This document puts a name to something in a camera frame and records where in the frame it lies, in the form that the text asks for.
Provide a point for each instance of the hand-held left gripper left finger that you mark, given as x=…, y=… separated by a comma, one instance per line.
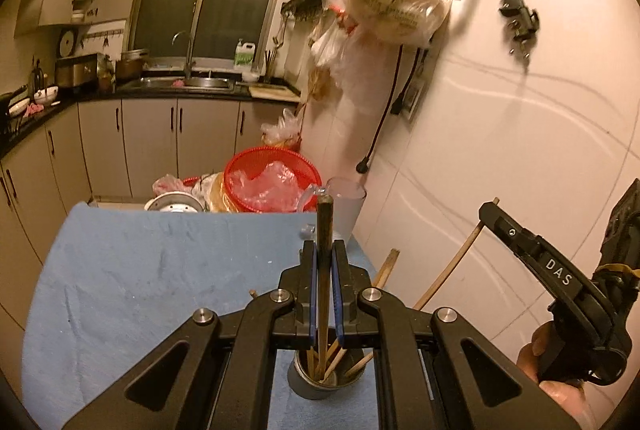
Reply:
x=313, y=300

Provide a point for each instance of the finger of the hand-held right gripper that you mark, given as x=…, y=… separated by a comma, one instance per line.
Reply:
x=530, y=245

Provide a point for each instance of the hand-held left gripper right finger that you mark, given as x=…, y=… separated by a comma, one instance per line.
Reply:
x=337, y=300

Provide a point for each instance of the bunch of wooden chopsticks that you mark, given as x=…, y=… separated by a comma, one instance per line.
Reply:
x=332, y=360

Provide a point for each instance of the dark brown chopstick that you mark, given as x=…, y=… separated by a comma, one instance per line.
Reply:
x=325, y=230

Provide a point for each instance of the light bamboo chopstick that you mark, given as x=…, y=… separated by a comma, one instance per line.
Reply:
x=450, y=270

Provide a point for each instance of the metal chopstick holder cup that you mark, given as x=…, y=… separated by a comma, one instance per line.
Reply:
x=305, y=387

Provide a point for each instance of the person's right hand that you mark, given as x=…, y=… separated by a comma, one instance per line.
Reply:
x=530, y=357

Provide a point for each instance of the frosted glass pitcher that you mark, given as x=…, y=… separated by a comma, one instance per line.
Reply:
x=345, y=215

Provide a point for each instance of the clear crumpled plastic bag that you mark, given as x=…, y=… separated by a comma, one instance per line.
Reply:
x=275, y=185

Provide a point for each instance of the red mesh basket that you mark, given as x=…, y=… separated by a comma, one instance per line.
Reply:
x=235, y=182

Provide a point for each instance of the blue towel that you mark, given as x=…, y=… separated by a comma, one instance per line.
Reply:
x=150, y=270

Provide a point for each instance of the pink plastic bag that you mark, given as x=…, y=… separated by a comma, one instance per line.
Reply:
x=167, y=185

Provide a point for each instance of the wooden cutting board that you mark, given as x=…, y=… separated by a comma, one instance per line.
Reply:
x=272, y=92

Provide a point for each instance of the beige lower kitchen cabinets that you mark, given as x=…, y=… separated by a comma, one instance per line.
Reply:
x=150, y=139

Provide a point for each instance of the white hanging plastic bags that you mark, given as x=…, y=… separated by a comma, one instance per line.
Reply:
x=350, y=69

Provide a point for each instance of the dark utensil holder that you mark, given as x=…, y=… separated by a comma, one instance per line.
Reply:
x=270, y=69

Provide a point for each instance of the steel kitchen sink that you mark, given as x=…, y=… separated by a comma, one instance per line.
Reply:
x=200, y=83

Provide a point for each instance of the white detergent bottle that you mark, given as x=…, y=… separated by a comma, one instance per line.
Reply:
x=245, y=57

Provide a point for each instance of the metal kitchen faucet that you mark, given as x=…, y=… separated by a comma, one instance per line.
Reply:
x=190, y=54

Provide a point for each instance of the brown cooking pot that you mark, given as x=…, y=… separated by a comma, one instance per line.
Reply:
x=130, y=67

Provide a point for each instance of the black kitchen countertop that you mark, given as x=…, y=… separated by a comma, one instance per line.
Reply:
x=75, y=97

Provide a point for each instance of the metal countertop appliance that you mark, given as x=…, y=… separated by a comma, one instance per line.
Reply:
x=75, y=72

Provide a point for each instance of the white bowl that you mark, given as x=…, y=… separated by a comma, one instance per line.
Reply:
x=46, y=95

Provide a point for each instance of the white plate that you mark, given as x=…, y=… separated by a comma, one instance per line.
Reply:
x=17, y=108

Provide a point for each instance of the wall power outlet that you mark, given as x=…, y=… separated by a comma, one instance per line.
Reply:
x=415, y=97

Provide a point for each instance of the black wall utensil rack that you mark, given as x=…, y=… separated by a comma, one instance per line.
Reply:
x=305, y=2

